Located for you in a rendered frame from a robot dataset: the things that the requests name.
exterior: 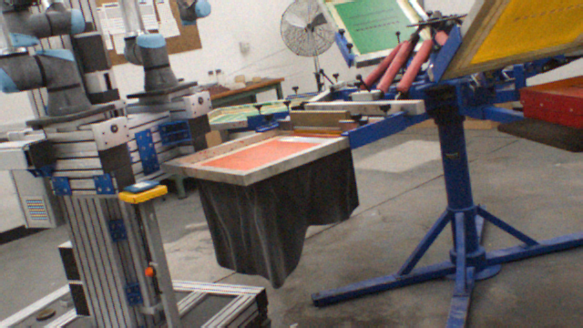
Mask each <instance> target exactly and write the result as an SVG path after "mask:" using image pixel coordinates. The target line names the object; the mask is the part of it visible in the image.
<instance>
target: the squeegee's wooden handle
mask: <svg viewBox="0 0 583 328"><path fill-rule="evenodd" d="M289 115H290V120H291V121H292V124H293V126H294V127H318V128H341V127H342V124H341V123H340V122H339V121H340V120H351V111H350V110H292V111H290V112H289Z"/></svg>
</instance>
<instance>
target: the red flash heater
mask: <svg viewBox="0 0 583 328"><path fill-rule="evenodd" d="M519 99H520V104H521V105H523V114H524V117H526V118H532V119H537V120H541V121H546V122H549V123H553V124H558V125H561V126H565V127H570V128H577V129H583V75H581V76H576V77H568V78H563V79H558V80H556V81H554V82H549V83H544V84H540V85H535V86H531V87H522V88H520V89H519Z"/></svg>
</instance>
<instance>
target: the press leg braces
mask: <svg viewBox="0 0 583 328"><path fill-rule="evenodd" d="M476 208H477V215H479V216H481V217H482V218H484V219H486V220H488V221H489V222H491V223H493V224H494V225H496V226H497V227H498V228H500V229H501V230H504V231H506V232H508V233H509V234H511V235H513V236H514V237H516V238H517V239H519V240H521V241H522V242H524V243H520V244H518V245H519V246H521V247H522V248H525V249H526V250H527V249H531V248H533V249H535V248H538V247H542V246H547V245H546V244H544V243H543V242H541V241H534V239H532V238H531V237H529V236H527V235H526V234H524V233H523V232H521V231H519V230H517V229H516V228H514V227H513V226H511V225H509V224H508V223H506V222H504V221H502V220H500V219H499V218H498V217H496V216H494V215H493V214H491V213H490V212H488V211H486V210H484V209H483V208H481V207H479V206H478V205H476ZM455 217H456V284H455V288H454V291H453V296H469V293H470V287H471V284H466V242H465V214H464V213H463V212H459V213H455ZM450 220H451V219H450V217H449V212H448V211H446V210H444V212H443V213H442V214H441V216H440V217H439V218H438V219H437V221H436V222H435V225H434V226H433V228H431V229H430V231H429V232H427V234H426V235H425V236H424V238H423V239H422V240H421V242H420V243H419V244H418V246H417V247H416V248H415V250H414V251H413V253H412V254H411V255H410V257H409V258H408V259H407V260H406V262H405V263H404V265H403V266H402V267H401V269H400V270H399V271H398V272H396V273H393V272H392V275H393V276H394V278H395V279H403V278H406V277H410V276H414V275H416V273H415V272H414V271H413V268H414V266H415V265H416V264H417V263H418V262H419V261H420V259H421V258H422V257H423V256H424V254H425V253H426V251H427V250H428V249H429V247H430V246H431V245H432V243H433V242H434V241H435V239H436V238H437V237H438V235H439V234H440V233H441V232H442V231H443V230H444V228H445V227H446V225H447V224H448V223H449V222H450Z"/></svg>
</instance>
